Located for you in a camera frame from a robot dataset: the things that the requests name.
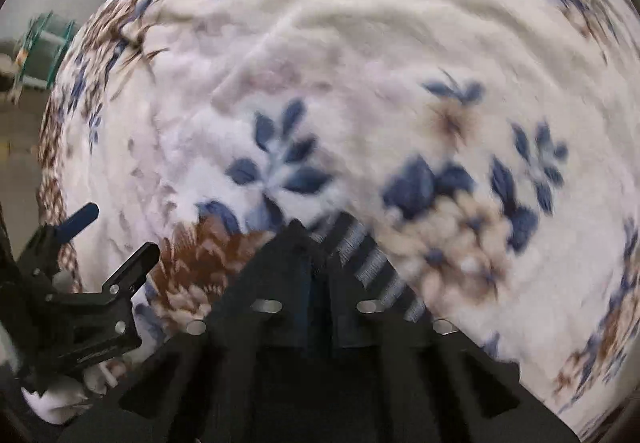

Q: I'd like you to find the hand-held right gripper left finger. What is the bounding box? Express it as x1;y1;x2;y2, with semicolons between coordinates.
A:
59;267;316;443

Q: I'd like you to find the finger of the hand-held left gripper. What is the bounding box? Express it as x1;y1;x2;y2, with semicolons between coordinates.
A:
101;241;162;305
17;202;101;274

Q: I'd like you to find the green frame rack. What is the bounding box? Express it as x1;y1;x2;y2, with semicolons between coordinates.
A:
7;10;80;104

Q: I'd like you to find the white floral fleece blanket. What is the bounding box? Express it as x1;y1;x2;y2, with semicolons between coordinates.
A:
36;0;640;439

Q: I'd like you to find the person's left hand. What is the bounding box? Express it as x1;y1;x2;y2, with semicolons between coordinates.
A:
22;360;121;425

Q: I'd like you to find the black garment with striped band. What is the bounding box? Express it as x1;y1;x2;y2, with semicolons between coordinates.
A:
215;210;432;350

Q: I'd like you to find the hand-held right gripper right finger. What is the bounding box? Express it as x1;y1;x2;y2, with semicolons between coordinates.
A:
324;272;583;443

